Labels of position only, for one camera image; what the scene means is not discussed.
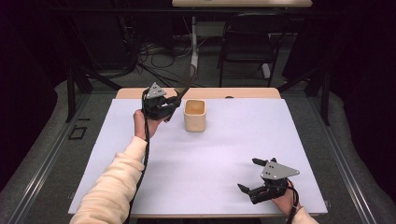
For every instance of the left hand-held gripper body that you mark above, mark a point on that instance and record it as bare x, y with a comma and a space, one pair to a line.
154, 107

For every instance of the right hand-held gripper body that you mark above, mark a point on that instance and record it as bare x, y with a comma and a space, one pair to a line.
275, 179

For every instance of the black spatula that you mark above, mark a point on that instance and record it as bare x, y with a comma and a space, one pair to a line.
184, 89

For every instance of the beige square cup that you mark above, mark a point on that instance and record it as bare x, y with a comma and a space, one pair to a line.
194, 121

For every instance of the person's left hand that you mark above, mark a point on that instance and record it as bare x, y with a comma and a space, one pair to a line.
140, 124

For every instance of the person's right hand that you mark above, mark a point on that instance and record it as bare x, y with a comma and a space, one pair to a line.
285, 202

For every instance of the white table mat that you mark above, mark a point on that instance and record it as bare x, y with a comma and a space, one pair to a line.
218, 155

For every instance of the wooden table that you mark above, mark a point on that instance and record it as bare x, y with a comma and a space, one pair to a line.
218, 92

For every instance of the dark round table grommet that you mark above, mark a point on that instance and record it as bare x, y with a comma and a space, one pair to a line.
229, 97

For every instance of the black metal stand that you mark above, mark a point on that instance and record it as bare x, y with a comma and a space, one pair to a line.
325, 99
71, 93

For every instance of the black folding chair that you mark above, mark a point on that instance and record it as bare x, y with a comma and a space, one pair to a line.
249, 46

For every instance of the white-legged desk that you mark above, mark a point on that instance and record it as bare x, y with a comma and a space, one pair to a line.
243, 3

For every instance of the grey metal floor rail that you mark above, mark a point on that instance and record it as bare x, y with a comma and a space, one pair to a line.
46, 161
345, 168

